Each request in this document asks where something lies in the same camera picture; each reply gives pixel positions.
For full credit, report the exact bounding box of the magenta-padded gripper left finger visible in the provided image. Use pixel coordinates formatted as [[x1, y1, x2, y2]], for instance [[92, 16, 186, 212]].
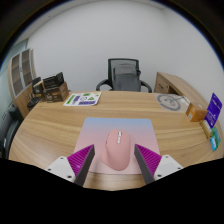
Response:
[[44, 143, 97, 187]]

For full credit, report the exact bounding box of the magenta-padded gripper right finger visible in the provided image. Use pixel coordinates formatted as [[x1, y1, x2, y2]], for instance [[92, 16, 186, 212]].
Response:
[[133, 143, 184, 185]]

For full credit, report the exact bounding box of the pink computer mouse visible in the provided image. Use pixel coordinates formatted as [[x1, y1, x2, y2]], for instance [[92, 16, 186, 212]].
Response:
[[100, 129, 134, 172]]

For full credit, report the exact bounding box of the pink and blue mouse pad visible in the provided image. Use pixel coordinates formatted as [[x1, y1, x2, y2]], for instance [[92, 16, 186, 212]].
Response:
[[73, 116, 162, 175]]

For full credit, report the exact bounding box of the white green purple printed sheet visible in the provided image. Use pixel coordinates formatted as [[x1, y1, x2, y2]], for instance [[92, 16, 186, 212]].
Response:
[[63, 91, 102, 107]]

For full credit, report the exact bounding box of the small orange box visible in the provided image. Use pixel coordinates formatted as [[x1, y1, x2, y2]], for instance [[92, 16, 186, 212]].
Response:
[[185, 102, 208, 123]]

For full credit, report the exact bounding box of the green and blue small box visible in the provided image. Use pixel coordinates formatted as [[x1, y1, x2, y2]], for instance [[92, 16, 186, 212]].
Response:
[[209, 125, 222, 153]]

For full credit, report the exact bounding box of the wide brown cardboard box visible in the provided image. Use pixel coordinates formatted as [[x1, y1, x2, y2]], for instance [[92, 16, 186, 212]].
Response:
[[43, 82, 70, 103]]

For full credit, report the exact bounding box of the wooden side desk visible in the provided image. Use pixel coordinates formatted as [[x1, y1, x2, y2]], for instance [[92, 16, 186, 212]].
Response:
[[153, 71, 209, 108]]

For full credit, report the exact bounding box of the tall brown cardboard box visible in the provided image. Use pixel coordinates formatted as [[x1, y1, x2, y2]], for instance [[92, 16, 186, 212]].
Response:
[[32, 79, 45, 101]]

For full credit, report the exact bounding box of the purple sign card with stand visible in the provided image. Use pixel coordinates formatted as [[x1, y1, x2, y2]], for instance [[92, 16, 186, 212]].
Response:
[[199, 92, 223, 139]]

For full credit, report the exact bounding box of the black product box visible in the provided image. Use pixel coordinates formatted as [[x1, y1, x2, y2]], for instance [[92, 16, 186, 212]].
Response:
[[42, 71, 65, 90]]

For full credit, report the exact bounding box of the grey backpack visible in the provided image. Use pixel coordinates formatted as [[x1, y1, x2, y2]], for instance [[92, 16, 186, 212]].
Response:
[[113, 63, 142, 92]]

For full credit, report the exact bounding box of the black mesh office chair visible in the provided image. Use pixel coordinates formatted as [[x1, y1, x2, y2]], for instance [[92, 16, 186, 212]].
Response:
[[95, 58, 153, 94]]

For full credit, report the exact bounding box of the wooden shelf cabinet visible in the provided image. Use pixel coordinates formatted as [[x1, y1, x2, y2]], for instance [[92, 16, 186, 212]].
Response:
[[7, 48, 38, 119]]

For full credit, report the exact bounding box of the white sheet with grey ring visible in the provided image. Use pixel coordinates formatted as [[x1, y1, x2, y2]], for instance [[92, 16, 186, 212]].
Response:
[[156, 93, 191, 113]]

